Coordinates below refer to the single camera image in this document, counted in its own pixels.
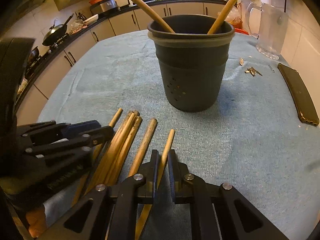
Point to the left hand holding gripper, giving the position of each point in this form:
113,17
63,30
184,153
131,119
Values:
36,219

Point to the beige lower kitchen cabinets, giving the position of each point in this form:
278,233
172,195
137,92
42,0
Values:
48,70

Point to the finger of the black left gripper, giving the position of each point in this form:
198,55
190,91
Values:
40,136
85,142

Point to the dark round utensil holder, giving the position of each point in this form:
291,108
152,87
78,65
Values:
192,62

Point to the dark pot on stove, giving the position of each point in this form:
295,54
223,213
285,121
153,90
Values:
34,55

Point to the black smartphone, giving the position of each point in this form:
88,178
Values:
306,111

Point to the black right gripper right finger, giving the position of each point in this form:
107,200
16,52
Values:
217,211

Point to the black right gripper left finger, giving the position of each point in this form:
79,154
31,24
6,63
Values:
109,212

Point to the silver toaster oven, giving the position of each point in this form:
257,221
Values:
103,7

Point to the white dish on counter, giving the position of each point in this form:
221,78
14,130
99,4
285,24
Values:
91,20

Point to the plastic bag on counter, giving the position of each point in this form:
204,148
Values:
234,17

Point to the light blue towel mat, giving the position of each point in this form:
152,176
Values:
251,137

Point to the worn wooden chopstick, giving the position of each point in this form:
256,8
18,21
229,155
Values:
143,147

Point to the red plastic bowl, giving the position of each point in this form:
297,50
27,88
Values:
241,31

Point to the clear glass pitcher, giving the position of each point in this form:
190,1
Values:
272,29

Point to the black wok on stove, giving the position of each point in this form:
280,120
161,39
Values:
55,33

